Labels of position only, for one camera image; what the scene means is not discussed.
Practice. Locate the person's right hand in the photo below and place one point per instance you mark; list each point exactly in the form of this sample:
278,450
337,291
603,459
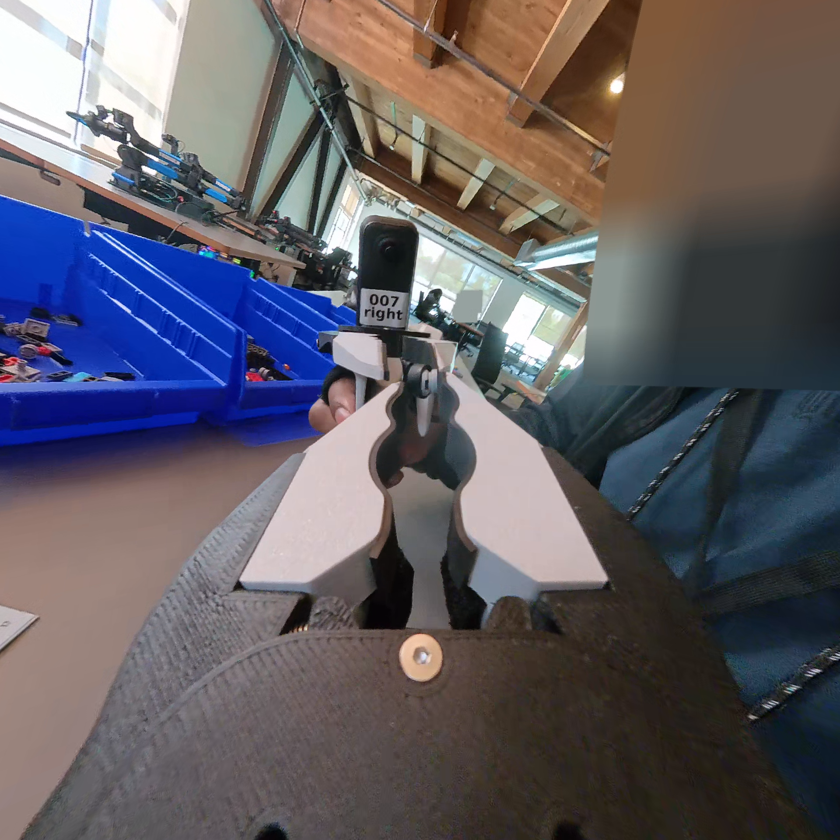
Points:
338,410

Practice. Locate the black office chair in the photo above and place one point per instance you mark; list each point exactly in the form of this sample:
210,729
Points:
491,354

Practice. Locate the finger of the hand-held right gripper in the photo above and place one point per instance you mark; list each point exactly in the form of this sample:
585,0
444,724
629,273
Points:
441,358
358,358

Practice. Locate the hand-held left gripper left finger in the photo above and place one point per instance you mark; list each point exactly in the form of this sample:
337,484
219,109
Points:
315,518

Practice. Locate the long wooden table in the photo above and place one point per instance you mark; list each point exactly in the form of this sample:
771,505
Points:
85,177

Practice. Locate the silver ventilation duct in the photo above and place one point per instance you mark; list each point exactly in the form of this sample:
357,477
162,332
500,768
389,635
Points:
564,249

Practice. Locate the heap of dark brick pieces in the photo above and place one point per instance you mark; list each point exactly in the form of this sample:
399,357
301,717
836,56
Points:
266,371

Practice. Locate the blue plastic bin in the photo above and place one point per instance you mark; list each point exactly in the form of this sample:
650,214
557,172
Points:
164,367
308,305
289,328

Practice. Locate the person in dark blue jacket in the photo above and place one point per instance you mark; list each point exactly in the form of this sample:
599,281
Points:
754,558

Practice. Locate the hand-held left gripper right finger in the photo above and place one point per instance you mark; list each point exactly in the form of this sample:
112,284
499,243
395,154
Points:
531,518

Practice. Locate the pale blue instruction booklet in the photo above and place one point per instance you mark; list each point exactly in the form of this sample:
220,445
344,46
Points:
13,623

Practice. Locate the grey desk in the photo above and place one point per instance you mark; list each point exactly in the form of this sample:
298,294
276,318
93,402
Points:
98,525

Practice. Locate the black blue robot arms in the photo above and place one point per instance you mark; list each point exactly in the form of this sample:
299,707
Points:
151,164

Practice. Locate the pile of small brick pieces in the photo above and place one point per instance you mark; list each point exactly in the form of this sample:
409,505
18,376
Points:
39,354

